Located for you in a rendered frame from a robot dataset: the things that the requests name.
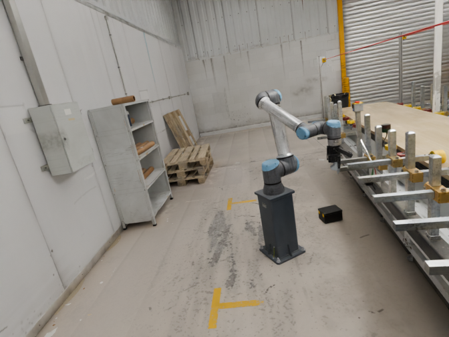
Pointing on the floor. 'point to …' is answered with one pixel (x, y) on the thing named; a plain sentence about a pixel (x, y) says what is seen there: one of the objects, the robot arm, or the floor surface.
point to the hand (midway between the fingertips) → (339, 172)
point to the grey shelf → (118, 127)
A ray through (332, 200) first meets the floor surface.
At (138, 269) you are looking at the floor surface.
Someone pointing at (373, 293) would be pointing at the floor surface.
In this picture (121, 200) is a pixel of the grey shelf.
